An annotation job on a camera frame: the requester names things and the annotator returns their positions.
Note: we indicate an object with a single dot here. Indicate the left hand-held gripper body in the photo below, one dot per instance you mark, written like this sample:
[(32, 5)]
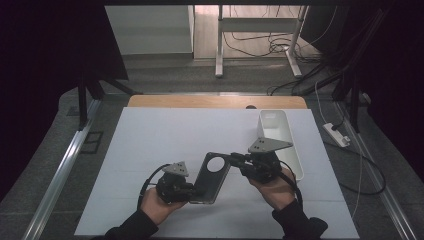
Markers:
[(173, 186)]

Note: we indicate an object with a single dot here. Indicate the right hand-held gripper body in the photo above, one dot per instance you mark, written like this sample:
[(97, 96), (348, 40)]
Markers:
[(263, 163)]

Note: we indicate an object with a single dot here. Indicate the dark clear phone case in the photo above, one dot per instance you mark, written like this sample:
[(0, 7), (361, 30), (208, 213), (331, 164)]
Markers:
[(208, 183)]

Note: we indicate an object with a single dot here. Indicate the white plastic storage bin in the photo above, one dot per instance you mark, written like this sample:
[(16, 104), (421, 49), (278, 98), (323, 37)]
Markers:
[(276, 126)]

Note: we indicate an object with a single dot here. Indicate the person's left hand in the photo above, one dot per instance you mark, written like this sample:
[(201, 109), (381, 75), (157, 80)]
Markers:
[(156, 206)]

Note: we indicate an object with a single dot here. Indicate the person's right hand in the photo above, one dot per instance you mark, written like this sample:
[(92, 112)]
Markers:
[(275, 195)]

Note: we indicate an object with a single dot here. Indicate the pale grey table mat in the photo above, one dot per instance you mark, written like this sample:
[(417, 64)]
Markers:
[(150, 133)]

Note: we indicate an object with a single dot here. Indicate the white power strip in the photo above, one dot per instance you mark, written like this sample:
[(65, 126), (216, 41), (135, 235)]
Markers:
[(336, 134)]

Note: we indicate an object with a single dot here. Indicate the black metal stand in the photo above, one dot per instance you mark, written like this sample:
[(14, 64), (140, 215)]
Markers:
[(354, 100), (82, 103)]

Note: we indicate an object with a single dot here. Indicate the white cabinet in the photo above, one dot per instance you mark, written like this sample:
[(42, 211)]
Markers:
[(150, 30)]

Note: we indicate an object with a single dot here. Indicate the black curtain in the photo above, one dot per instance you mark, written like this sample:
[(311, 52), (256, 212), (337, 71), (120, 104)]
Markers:
[(400, 66), (40, 66)]

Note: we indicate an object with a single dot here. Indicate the black floor frame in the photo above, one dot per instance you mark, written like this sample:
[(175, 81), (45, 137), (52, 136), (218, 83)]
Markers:
[(92, 142)]

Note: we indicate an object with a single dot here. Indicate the aluminium floor rail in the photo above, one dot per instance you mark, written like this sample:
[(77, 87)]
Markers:
[(60, 180), (376, 180)]

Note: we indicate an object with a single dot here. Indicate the white desk frame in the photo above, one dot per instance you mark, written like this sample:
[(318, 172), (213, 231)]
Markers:
[(256, 25)]

